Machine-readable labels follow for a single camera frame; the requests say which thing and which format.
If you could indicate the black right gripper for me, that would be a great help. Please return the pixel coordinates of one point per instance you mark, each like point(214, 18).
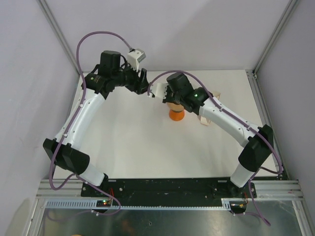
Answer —
point(167, 98)

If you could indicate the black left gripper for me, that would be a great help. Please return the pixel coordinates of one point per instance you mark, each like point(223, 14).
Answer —
point(140, 85)

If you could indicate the cream coffee filter holder stack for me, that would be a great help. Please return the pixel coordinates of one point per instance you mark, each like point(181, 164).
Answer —
point(206, 121)

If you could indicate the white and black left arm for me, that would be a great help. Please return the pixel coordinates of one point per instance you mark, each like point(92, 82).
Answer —
point(113, 71)

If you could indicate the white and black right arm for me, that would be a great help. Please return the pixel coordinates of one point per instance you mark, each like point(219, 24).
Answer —
point(257, 142)

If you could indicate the wooden and orange dripper stand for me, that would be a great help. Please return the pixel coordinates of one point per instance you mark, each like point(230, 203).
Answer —
point(176, 111)

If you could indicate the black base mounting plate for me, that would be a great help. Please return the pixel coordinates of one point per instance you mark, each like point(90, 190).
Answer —
point(169, 190)

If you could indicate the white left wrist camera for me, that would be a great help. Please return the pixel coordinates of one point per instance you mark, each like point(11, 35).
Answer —
point(134, 57)

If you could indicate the grey slotted cable duct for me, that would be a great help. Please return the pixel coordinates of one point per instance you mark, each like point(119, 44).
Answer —
point(103, 204)

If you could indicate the aluminium left corner post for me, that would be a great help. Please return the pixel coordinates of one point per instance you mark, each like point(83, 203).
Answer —
point(47, 12)

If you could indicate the aluminium corner post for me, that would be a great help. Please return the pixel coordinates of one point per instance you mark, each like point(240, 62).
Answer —
point(47, 12)
point(281, 24)

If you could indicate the aluminium frame rail front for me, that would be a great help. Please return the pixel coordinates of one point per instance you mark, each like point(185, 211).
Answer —
point(267, 190)

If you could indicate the aluminium right corner post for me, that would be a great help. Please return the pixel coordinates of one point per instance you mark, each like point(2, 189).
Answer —
point(281, 24)

